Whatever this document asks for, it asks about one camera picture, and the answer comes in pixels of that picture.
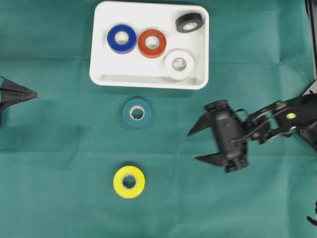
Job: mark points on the black tape roll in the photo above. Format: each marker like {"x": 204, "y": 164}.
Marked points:
{"x": 189, "y": 22}

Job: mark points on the yellow tape roll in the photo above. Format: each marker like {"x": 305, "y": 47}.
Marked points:
{"x": 121, "y": 189}

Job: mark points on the blue tape roll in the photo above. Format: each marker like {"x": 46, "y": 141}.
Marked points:
{"x": 122, "y": 48}

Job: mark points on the white plastic tray case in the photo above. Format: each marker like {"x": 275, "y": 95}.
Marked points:
{"x": 108, "y": 68}

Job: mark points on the white tape roll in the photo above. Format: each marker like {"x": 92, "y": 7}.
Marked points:
{"x": 179, "y": 65}

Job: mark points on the green tape roll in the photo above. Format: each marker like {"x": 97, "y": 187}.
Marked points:
{"x": 137, "y": 113}

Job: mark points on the red tape roll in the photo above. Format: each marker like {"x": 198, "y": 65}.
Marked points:
{"x": 155, "y": 52}

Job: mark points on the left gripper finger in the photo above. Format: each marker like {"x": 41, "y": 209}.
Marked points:
{"x": 10, "y": 86}
{"x": 9, "y": 100}

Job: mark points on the green table cloth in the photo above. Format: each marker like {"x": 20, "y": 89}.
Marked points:
{"x": 60, "y": 151}

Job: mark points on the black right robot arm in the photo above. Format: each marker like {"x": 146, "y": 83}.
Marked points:
{"x": 279, "y": 118}

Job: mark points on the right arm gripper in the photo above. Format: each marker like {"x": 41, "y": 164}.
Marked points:
{"x": 227, "y": 129}

